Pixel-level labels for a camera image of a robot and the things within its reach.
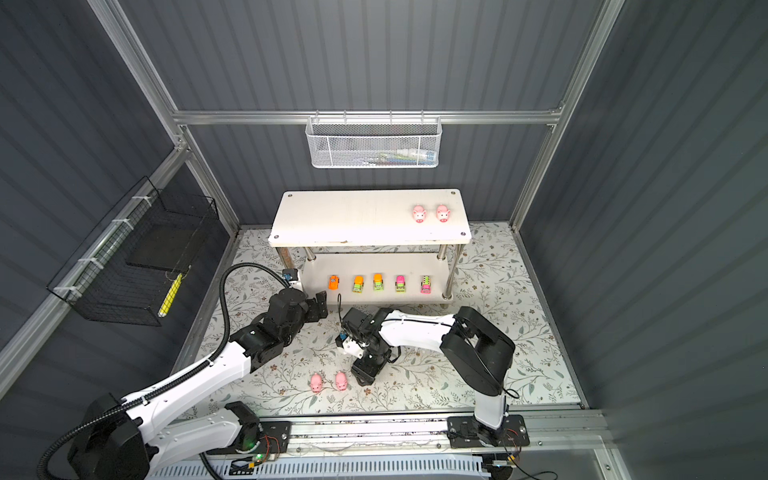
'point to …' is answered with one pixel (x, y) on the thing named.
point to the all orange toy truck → (333, 283)
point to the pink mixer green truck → (400, 284)
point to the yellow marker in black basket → (167, 301)
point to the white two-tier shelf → (374, 246)
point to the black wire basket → (118, 271)
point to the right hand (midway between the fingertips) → (369, 376)
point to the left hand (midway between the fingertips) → (312, 294)
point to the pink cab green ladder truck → (426, 286)
